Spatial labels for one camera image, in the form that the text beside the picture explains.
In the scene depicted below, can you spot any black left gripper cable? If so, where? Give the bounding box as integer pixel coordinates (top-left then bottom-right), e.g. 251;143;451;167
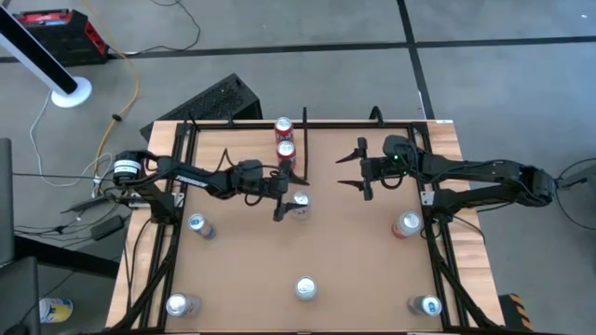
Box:
242;185;270;208

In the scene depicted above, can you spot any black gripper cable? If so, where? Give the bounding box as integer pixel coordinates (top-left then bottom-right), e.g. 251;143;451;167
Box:
242;185;270;208
380;167;407;190

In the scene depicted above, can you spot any black power adapter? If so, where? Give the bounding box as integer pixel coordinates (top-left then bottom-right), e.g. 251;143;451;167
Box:
90;214;126;241

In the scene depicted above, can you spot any black metal shelf frame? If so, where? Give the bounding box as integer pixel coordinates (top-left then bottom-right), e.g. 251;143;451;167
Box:
176;106;311;183

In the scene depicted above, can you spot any black aluminium table frame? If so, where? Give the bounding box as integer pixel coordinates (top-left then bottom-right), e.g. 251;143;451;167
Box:
111;118;502;334

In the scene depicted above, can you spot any yellow white container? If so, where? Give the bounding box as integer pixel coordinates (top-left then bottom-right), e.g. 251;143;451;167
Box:
38;297;75;324

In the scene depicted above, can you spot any red Fanta can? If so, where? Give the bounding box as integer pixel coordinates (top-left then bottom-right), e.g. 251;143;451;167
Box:
276;140;298;171
274;116;295;145

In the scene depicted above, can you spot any yellow black striped block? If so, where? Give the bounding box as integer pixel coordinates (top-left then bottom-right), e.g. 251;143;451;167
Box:
497;292;535;332

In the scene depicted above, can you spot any grey stand foot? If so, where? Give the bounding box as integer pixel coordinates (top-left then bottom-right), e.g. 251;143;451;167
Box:
556;163;596;192

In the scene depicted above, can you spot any grey cabinet panel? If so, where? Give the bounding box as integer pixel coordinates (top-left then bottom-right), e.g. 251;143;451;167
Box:
0;137;15;266

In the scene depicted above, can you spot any white black floor pole stand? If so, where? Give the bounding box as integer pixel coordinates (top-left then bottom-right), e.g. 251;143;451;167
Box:
0;4;93;109

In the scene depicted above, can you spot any red black tool case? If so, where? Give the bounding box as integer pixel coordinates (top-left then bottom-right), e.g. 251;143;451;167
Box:
12;8;111;67

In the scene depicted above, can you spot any black looped floor cable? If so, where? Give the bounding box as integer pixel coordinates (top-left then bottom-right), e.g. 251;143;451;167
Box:
551;156;596;241

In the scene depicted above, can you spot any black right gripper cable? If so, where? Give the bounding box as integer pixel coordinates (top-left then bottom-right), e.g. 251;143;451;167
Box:
380;167;407;190

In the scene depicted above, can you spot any blue silver Red Bull can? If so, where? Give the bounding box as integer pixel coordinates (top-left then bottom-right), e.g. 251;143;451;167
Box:
407;295;443;318
187;212;218;240

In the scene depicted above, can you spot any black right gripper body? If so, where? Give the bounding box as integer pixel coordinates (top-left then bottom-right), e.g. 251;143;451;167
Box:
357;137;388;202

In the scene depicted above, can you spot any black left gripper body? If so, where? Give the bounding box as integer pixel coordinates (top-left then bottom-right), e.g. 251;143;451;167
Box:
264;160;292;222

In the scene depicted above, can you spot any white cable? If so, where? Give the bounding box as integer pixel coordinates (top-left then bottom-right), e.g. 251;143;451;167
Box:
30;90;113;188

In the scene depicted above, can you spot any black box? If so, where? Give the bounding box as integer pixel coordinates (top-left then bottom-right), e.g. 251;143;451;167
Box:
0;255;42;335

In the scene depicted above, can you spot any silver Diet Coke can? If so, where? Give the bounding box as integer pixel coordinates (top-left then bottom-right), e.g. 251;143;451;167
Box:
165;292;202;319
291;190;312;221

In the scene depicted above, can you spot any wooden shelf board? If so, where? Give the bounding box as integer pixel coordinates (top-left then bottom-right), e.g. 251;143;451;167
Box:
193;128;307;181

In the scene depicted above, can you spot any black table base beam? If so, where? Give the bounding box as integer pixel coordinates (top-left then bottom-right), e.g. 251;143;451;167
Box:
13;234;121;279

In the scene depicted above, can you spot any yellow cable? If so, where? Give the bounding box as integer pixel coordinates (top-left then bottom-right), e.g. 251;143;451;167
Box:
81;0;141;181

